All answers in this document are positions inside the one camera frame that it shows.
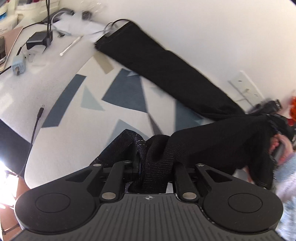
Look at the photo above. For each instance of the geometric pattern tablecloth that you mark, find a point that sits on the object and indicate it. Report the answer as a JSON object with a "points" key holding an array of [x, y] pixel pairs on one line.
{"points": [[60, 111]]}

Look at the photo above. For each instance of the person right hand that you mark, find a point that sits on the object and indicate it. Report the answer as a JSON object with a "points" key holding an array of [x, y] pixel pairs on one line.
{"points": [[288, 151]]}

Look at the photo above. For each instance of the blue grey power adapter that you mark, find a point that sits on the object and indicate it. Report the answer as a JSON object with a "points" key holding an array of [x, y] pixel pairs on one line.
{"points": [[18, 65]]}

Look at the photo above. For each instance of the white wall socket panel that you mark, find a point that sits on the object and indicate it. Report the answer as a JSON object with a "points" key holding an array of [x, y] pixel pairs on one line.
{"points": [[244, 92]]}

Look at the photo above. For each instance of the black power brick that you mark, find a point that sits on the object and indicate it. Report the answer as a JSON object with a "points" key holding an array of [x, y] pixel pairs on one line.
{"points": [[40, 38]]}

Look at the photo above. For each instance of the black denim jeans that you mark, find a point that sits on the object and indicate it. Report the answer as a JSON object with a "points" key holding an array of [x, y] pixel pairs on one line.
{"points": [[210, 127]]}

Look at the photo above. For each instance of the black desk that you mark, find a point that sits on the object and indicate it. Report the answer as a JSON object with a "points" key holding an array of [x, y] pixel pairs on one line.
{"points": [[14, 149]]}

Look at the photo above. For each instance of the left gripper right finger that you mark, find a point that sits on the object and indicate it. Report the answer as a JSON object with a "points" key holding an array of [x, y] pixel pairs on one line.
{"points": [[185, 188]]}

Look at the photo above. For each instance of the orange artificial flowers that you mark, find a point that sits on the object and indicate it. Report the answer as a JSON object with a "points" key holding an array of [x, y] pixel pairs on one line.
{"points": [[292, 119]]}

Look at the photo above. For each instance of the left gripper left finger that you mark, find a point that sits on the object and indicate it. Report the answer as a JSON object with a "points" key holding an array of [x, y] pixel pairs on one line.
{"points": [[122, 174]]}

